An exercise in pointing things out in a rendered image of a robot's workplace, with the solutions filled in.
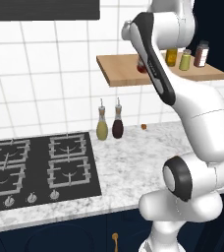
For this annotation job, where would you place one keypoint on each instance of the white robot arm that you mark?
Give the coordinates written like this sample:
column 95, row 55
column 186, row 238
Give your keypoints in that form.
column 202, row 124

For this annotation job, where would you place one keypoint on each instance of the dark vinegar bottle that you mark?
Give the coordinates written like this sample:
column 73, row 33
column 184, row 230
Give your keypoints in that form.
column 118, row 124

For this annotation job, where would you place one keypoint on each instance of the yellow oil bottle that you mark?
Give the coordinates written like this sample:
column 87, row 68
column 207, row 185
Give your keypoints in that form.
column 101, row 126

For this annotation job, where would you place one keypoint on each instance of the yellow condiment jar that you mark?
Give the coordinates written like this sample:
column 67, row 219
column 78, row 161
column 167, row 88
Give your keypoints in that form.
column 171, row 57

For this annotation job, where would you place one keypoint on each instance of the green shaker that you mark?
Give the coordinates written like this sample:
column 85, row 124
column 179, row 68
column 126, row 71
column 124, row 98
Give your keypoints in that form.
column 184, row 60

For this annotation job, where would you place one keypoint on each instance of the brown condiment bottle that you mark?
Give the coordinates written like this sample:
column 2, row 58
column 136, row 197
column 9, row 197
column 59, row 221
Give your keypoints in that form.
column 201, row 54

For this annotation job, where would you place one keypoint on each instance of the dark blue tall cabinet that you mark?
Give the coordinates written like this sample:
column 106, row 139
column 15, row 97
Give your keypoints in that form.
column 218, row 29

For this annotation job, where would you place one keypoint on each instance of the small brown object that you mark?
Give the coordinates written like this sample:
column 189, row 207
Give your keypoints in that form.
column 144, row 126

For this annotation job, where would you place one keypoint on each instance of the wooden shelf board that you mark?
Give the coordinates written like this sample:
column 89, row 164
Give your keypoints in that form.
column 123, row 69

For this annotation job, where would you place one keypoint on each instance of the red jar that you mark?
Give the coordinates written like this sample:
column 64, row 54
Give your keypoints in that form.
column 141, row 66

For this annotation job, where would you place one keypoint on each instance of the black gas hob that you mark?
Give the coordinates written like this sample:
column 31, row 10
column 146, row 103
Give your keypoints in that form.
column 38, row 169

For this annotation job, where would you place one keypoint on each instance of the dark blue base cabinets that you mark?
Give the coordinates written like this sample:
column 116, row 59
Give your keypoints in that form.
column 68, row 234

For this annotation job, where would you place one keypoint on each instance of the black range hood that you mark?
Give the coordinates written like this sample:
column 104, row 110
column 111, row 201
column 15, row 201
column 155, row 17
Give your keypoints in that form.
column 42, row 9

